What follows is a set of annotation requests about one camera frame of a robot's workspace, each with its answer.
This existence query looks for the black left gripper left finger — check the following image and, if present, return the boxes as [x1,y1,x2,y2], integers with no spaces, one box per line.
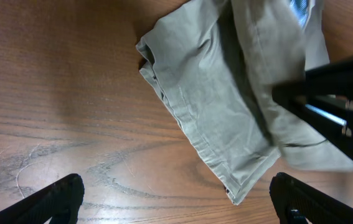
[0,174,85,224]

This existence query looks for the grey-green shorts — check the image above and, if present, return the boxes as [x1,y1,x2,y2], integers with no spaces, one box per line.
[136,0,353,205]

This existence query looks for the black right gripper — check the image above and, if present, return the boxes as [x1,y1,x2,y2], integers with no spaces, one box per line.
[271,57,353,160]

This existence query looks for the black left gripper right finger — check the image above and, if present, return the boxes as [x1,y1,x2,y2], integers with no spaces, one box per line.
[270,172,353,224]

